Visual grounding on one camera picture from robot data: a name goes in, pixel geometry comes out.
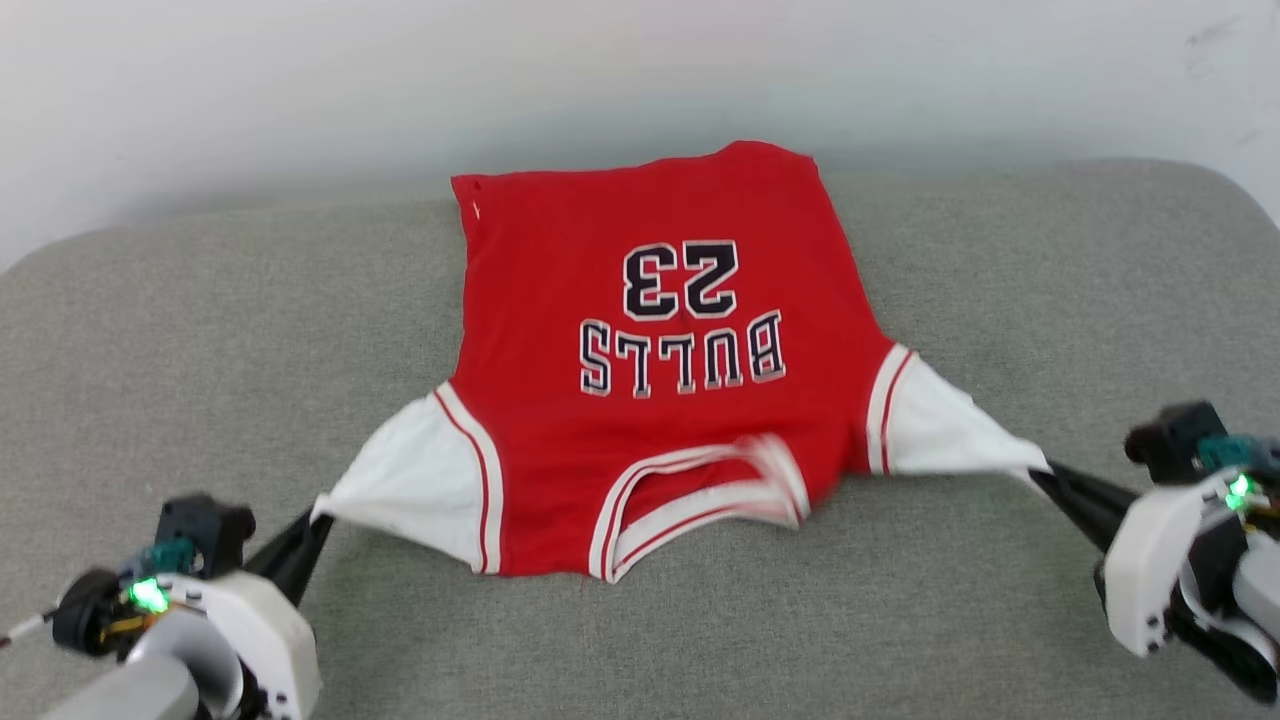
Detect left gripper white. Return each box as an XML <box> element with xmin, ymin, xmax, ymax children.
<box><xmin>163</xmin><ymin>508</ymin><xmax>336</xmax><ymax>720</ymax></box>

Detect red Bulls basketball jersey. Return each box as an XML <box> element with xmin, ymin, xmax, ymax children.
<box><xmin>312</xmin><ymin>140</ymin><xmax>1053</xmax><ymax>584</ymax></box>

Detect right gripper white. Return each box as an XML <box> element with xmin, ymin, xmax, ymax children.
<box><xmin>1029</xmin><ymin>461</ymin><xmax>1252</xmax><ymax>659</ymax></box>

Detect grey fabric sofa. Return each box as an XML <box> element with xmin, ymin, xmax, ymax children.
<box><xmin>0</xmin><ymin>158</ymin><xmax>1280</xmax><ymax>720</ymax></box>

